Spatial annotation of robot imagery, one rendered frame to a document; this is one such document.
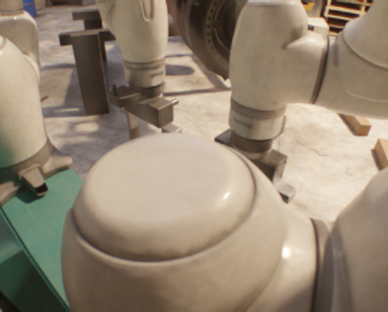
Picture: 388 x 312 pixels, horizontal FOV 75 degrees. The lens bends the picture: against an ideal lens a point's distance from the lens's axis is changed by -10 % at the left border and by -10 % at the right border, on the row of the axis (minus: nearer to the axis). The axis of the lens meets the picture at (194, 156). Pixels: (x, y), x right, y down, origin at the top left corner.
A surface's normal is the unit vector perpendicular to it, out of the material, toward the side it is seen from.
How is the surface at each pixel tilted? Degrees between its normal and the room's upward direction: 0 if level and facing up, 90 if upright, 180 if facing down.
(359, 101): 108
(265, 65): 91
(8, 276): 90
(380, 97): 102
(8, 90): 80
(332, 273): 6
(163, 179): 6
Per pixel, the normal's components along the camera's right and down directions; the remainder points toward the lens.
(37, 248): 0.03, -0.79
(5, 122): 0.70, 0.43
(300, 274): 0.22, -0.62
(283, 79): -0.22, 0.62
